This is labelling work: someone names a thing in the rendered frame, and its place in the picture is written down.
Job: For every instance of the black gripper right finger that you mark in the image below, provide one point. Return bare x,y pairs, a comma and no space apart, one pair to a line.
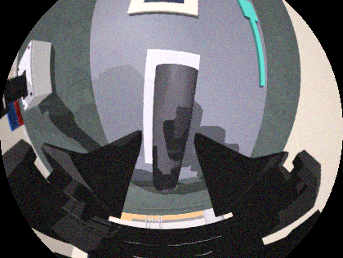
229,174

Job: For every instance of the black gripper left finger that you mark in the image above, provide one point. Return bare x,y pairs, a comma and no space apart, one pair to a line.
105,173

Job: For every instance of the teal flat spatula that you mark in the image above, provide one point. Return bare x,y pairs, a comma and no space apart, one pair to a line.
247,10

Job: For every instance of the white square tile with dark blue centre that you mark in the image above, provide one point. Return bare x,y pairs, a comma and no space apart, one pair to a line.
169,6

